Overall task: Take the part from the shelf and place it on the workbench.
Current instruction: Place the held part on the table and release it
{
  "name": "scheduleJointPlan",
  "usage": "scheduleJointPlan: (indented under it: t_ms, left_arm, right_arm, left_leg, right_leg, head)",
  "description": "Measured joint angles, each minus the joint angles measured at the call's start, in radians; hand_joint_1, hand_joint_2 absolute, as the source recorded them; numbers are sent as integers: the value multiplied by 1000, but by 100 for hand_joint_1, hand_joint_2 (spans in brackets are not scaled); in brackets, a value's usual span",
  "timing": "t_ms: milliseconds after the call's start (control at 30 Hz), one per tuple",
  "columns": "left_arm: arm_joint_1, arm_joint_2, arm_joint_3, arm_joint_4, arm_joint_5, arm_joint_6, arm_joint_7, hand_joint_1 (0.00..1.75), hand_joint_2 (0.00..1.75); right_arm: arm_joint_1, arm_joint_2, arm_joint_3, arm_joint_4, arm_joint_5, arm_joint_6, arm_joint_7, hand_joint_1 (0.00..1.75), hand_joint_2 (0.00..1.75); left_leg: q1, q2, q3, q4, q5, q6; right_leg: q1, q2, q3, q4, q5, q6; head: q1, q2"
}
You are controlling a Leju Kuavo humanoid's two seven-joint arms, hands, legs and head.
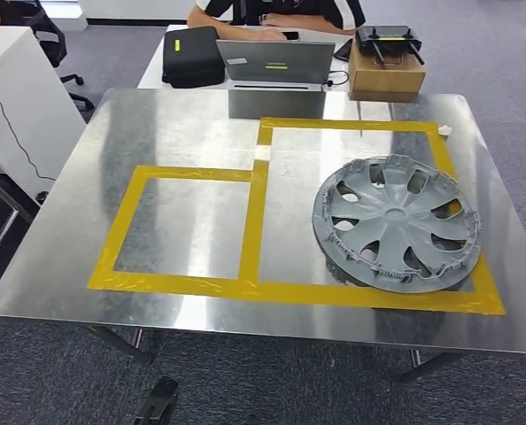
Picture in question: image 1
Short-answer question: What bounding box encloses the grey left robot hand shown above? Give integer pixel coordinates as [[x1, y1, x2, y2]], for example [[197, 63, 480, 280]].
[[133, 376, 179, 425]]

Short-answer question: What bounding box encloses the grey plastic wheel hubcap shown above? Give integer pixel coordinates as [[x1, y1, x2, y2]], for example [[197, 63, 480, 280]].
[[311, 154, 483, 295]]

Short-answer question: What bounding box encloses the yellow tape on workbench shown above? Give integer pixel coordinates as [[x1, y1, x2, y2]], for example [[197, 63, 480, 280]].
[[86, 117, 506, 316]]

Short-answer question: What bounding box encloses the steel workbench table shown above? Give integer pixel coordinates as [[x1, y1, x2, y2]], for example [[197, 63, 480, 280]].
[[0, 88, 526, 385]]

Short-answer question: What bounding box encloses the white desk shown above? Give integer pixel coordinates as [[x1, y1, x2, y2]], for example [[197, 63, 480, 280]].
[[137, 23, 357, 90]]

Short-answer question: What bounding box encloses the black zip case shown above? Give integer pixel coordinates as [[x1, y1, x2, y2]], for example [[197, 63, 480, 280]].
[[161, 26, 226, 89]]

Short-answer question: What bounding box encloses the black office chair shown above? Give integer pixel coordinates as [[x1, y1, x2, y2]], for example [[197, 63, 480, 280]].
[[0, 0, 95, 112]]

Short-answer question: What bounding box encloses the person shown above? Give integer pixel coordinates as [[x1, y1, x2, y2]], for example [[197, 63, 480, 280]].
[[186, 0, 366, 41]]

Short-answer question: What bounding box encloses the grey laptop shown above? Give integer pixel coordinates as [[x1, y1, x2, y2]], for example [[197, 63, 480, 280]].
[[216, 39, 336, 92]]

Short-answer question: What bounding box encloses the black flat device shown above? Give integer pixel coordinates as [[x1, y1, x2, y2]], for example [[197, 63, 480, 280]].
[[333, 37, 354, 63]]

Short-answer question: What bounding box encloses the brown cardboard box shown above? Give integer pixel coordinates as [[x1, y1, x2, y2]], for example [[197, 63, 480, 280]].
[[348, 42, 427, 103]]

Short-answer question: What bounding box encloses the black router with antennas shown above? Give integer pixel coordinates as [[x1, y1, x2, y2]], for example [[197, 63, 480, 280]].
[[354, 25, 424, 66]]

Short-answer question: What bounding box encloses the thin black cable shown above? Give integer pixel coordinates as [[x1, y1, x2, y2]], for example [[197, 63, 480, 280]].
[[0, 84, 56, 183]]

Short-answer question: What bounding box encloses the black laptop cable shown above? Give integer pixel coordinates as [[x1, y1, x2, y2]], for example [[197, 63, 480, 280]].
[[320, 70, 350, 90]]

